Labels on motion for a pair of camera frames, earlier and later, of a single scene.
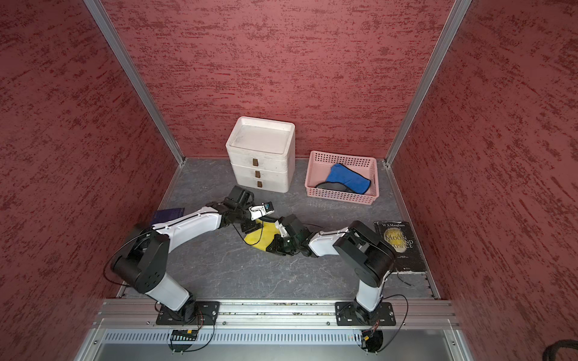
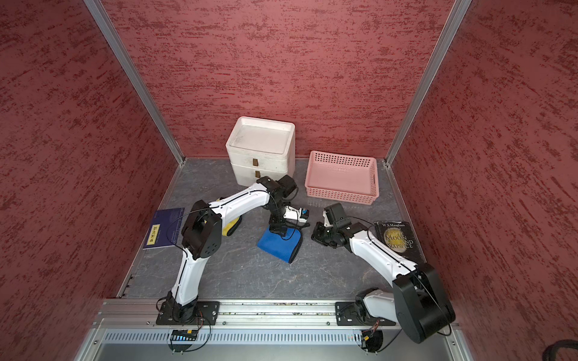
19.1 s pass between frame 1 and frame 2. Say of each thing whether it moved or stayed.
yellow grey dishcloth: moved
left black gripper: moved
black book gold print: stayed
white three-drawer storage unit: stayed
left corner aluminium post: stayed
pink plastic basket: stayed
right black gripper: moved
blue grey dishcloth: moved
